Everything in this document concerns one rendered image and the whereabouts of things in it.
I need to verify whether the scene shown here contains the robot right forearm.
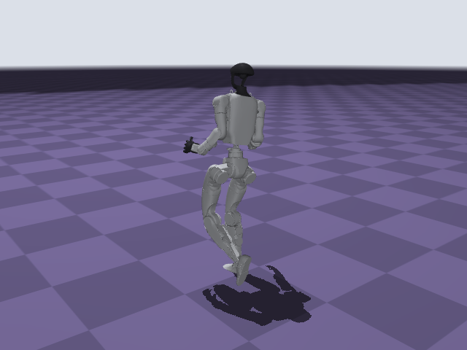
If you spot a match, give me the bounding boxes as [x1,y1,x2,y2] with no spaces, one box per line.
[247,141,262,149]

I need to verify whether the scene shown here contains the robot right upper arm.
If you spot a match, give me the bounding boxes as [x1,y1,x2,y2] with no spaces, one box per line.
[251,99,266,143]

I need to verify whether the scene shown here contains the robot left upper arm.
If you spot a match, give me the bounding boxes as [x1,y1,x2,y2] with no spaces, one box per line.
[212,95,230,140]

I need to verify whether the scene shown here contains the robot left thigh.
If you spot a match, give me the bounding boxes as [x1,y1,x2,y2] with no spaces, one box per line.
[201,163,231,226]

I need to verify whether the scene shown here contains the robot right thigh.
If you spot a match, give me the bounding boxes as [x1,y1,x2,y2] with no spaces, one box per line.
[224,166,256,226]

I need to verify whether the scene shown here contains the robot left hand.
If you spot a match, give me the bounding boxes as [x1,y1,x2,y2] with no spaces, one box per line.
[183,137,200,154]

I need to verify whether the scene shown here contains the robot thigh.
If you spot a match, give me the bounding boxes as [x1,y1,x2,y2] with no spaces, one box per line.
[224,166,256,226]
[201,163,231,226]

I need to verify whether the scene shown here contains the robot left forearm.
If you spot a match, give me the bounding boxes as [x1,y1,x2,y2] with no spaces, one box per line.
[191,128,221,155]

